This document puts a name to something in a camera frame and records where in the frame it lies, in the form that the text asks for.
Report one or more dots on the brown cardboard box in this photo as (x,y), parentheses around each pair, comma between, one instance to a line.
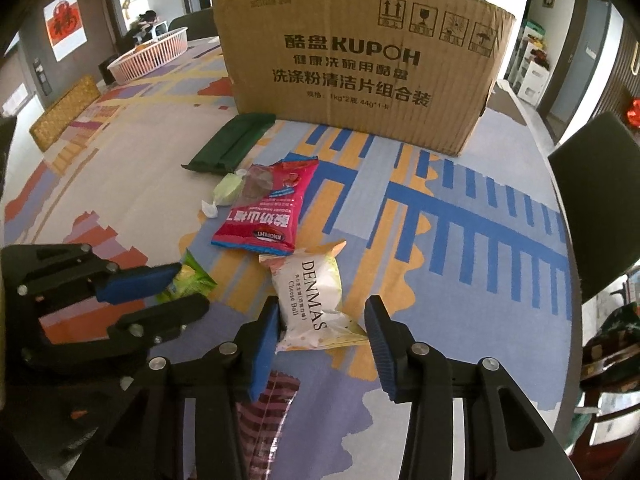
(360,70)

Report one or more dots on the small black box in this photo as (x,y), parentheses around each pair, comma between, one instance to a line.
(107,72)

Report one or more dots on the pile of oranges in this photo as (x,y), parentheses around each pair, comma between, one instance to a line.
(143,46)

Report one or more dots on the magenta snack packet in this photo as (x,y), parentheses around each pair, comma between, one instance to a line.
(270,210)

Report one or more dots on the woven tissue box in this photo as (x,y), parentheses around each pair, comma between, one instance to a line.
(65,112)

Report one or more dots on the dark interior door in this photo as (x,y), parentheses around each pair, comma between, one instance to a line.
(582,60)

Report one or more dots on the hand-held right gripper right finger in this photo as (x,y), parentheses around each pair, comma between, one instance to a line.
(380,355)

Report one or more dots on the black bag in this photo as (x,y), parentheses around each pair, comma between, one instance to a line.
(142,25)

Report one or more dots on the colourful patterned mat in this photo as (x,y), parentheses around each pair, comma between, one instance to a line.
(450,270)

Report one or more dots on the green snack packet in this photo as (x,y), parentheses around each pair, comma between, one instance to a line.
(192,277)

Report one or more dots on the red striped snack packet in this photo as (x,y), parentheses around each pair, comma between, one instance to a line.
(272,410)

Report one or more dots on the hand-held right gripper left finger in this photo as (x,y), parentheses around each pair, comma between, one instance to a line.
(265,355)

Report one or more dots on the light green wrapped candy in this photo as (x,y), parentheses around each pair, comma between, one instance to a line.
(227,190)

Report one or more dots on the pink plastic basket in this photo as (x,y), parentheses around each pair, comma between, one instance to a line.
(150,60)

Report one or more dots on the dark grey chair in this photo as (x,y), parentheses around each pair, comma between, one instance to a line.
(600,200)
(192,22)

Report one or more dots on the white toy shelf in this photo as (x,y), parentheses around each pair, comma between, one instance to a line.
(532,67)

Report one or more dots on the wooden chair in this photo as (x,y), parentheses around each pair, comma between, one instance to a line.
(607,390)

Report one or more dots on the red and white wall poster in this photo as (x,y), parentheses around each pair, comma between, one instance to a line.
(64,22)

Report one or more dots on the red foil balloon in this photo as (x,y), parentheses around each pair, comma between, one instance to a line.
(634,112)

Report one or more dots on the patterned cloth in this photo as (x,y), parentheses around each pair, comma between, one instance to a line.
(612,335)

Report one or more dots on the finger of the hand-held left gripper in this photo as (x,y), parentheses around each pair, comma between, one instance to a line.
(167,316)
(135,281)

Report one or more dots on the brown entrance door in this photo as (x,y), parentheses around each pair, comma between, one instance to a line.
(95,5)

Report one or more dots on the dark green flat packet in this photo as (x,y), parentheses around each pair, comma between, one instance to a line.
(227,145)

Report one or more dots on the cream white snack packet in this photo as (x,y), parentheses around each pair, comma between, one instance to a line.
(312,295)

